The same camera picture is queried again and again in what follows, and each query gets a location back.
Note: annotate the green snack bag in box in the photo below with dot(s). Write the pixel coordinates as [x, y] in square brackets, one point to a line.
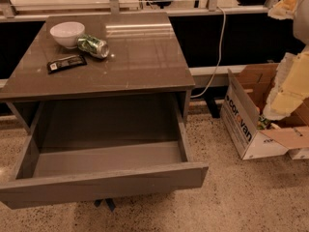
[263, 122]

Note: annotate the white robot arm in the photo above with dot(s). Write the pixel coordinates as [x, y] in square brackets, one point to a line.
[301, 21]

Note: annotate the open grey top drawer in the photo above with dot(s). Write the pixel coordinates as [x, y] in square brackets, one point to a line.
[92, 149]

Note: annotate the green soda can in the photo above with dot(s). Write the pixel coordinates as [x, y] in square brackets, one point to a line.
[96, 47]

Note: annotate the black rxbar chocolate wrapper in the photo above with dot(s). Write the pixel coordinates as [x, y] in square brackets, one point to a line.
[66, 63]

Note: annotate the grey cabinet with glossy top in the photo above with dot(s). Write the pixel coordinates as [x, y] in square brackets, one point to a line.
[142, 82]

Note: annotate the corovan cardboard box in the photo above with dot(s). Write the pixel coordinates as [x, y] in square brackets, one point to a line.
[242, 106]

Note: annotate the metal railing frame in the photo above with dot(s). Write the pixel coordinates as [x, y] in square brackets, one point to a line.
[38, 9]

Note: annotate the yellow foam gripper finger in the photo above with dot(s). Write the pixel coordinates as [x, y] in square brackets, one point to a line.
[291, 86]
[284, 9]

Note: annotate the white ceramic bowl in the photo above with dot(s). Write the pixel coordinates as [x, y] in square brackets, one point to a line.
[67, 33]

